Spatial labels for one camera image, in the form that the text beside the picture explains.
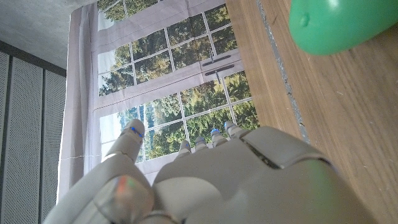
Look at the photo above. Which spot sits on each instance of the grey tape outline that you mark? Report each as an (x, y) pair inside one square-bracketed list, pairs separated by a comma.
[(279, 62)]

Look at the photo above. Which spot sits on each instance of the printed window backdrop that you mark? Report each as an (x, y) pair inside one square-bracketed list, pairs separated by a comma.
[(161, 62)]

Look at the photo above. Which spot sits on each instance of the green apple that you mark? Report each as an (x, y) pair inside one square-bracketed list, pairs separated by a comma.
[(335, 25)]

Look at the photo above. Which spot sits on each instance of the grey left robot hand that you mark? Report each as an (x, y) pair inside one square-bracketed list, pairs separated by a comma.
[(233, 180)]

